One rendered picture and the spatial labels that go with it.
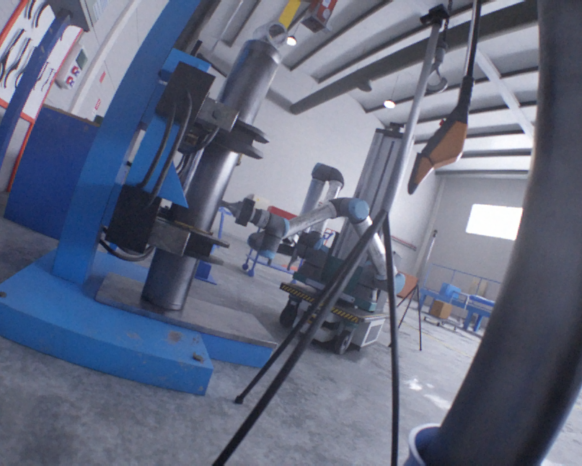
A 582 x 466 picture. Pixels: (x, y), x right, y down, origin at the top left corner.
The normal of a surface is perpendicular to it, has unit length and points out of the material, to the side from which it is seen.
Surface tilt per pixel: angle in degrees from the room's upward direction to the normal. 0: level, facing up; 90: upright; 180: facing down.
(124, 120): 90
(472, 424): 90
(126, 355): 90
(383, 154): 90
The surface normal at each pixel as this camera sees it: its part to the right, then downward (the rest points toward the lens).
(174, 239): 0.40, 0.12
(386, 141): -0.48, -0.21
